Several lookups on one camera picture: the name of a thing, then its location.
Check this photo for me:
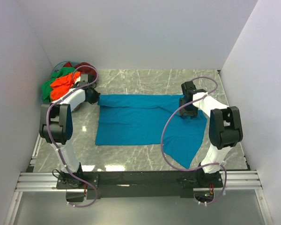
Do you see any blue t shirt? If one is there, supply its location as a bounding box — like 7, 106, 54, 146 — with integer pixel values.
96, 94, 207, 168

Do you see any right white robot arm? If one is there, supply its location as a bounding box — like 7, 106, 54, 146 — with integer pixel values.
179, 81, 243, 174

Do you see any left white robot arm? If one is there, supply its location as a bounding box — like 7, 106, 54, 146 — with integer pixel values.
39, 72, 100, 178

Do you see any dark red t shirt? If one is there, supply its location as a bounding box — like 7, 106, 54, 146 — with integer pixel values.
74, 62, 96, 75

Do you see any orange t shirt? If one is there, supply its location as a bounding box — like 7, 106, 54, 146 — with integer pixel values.
51, 72, 81, 101

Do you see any teal laundry basket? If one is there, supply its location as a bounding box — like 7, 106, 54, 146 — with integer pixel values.
41, 60, 78, 104

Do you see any green t shirt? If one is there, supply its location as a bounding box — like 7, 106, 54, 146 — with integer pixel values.
41, 67, 75, 103

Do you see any black base beam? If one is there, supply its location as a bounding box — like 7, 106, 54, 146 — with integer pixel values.
56, 169, 223, 200

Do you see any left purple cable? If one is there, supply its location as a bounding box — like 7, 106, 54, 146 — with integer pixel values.
46, 65, 100, 209

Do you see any purple cable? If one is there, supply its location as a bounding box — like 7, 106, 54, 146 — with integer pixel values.
160, 76, 227, 205
46, 65, 100, 209

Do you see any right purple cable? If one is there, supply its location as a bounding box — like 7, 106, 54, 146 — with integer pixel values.
160, 76, 227, 205

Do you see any aluminium rail frame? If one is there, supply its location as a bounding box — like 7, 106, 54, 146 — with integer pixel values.
15, 171, 263, 192

